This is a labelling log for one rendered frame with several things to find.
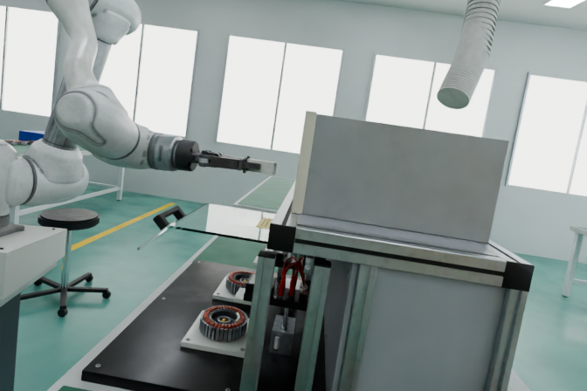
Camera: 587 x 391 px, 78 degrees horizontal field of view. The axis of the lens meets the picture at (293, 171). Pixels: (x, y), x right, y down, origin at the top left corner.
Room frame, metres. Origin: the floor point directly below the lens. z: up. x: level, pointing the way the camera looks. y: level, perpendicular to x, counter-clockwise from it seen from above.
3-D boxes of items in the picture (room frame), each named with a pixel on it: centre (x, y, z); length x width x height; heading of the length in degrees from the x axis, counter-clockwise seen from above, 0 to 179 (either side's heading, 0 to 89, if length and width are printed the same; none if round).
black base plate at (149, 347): (0.95, 0.09, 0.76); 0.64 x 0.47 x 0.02; 177
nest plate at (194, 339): (0.83, 0.11, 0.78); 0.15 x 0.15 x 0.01; 87
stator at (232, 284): (1.07, 0.10, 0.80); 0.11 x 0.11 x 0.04
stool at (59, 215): (2.30, 1.38, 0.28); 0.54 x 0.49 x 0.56; 87
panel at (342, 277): (0.94, -0.15, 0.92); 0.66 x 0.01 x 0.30; 177
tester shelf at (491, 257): (0.93, -0.21, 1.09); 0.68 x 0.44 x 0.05; 177
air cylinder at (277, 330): (0.82, -0.03, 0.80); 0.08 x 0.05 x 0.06; 177
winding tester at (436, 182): (0.92, -0.21, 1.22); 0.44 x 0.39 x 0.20; 177
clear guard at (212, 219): (0.79, 0.11, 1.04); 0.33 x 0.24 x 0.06; 87
